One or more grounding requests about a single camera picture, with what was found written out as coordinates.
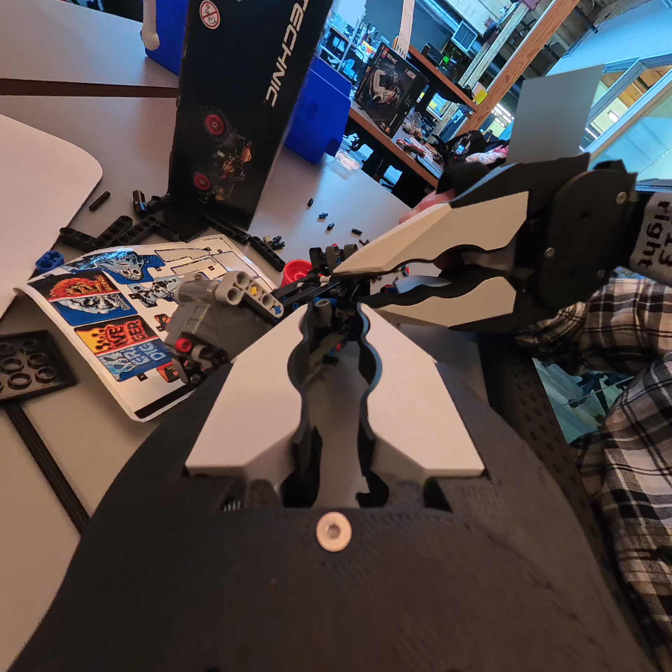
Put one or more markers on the black toy connector piece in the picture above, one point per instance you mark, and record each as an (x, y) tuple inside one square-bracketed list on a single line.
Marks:
[(147, 203)]

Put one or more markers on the black square grid plate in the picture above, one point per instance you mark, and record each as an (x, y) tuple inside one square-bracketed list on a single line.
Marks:
[(31, 362)]

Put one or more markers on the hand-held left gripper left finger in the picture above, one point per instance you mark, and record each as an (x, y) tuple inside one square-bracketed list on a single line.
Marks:
[(246, 420)]

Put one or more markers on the small grey black pins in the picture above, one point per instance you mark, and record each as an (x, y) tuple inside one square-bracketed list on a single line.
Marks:
[(274, 241)]

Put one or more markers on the blue small toy connector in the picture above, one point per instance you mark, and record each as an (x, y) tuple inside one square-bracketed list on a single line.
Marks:
[(50, 261)]

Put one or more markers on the small dark pins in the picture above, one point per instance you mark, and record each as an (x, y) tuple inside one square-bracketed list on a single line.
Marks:
[(330, 220)]

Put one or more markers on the white book stand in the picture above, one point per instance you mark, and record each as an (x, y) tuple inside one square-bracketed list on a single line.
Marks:
[(149, 31)]

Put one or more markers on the wooden post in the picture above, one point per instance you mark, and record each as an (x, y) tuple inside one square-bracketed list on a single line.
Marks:
[(519, 57)]

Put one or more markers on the red toy wheel hub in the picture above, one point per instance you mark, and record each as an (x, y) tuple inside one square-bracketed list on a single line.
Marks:
[(295, 273)]

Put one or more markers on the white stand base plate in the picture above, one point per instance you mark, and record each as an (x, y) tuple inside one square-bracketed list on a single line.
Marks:
[(36, 183)]

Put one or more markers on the black toy set box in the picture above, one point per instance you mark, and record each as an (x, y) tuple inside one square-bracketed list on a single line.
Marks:
[(236, 105)]

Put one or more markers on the wooden background desk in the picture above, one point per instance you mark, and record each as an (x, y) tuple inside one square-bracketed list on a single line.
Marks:
[(388, 141)]

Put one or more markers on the colourful sticker sheet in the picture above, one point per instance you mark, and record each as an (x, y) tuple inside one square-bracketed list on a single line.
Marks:
[(94, 294)]

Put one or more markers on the black perforated pad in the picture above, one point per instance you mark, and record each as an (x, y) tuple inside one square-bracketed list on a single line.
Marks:
[(525, 409)]

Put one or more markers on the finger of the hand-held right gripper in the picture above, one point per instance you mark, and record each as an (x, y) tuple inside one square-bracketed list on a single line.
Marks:
[(472, 302), (446, 231)]

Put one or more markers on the grey desk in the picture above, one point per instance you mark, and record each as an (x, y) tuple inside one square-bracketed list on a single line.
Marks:
[(78, 446)]

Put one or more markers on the toy car chassis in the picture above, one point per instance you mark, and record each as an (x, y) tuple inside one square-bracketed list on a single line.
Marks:
[(210, 309)]

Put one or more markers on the black angled toy panel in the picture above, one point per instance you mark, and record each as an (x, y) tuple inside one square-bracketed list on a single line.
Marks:
[(265, 252)]

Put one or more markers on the person's right hand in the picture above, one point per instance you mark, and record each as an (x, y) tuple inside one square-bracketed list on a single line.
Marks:
[(433, 202)]

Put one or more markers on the dark background toy box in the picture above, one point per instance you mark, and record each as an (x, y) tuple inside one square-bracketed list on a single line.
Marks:
[(388, 89)]

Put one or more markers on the black long axle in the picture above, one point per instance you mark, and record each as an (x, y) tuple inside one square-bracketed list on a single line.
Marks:
[(47, 467)]

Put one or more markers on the person's right forearm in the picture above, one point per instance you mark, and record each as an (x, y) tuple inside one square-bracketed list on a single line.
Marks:
[(593, 325)]

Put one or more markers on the blue storage bin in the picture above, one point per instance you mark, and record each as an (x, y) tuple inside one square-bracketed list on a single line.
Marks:
[(320, 115)]

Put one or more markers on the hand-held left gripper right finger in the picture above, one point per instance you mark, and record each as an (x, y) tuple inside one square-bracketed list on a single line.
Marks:
[(425, 420)]

